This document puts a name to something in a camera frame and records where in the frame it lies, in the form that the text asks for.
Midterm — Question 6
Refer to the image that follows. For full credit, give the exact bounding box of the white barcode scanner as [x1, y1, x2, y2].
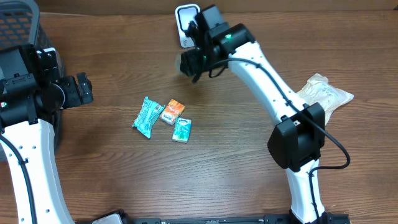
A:
[175, 4, 200, 49]

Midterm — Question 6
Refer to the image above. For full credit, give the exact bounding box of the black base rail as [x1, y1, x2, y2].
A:
[130, 213, 351, 224]

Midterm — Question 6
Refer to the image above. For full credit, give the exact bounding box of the white pouch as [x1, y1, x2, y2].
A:
[297, 73, 354, 124]

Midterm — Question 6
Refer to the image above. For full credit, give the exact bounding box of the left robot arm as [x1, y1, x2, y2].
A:
[1, 44, 93, 223]

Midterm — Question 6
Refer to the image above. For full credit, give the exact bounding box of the grey plastic mesh basket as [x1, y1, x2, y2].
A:
[1, 1, 71, 131]

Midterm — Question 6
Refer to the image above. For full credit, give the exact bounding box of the orange snack packet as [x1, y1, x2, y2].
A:
[160, 99, 185, 125]

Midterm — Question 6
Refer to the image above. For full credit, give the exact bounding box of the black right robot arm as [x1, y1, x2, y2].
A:
[175, 4, 327, 223]

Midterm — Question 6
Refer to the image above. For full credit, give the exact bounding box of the teal snack packet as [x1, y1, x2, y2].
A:
[132, 96, 165, 139]

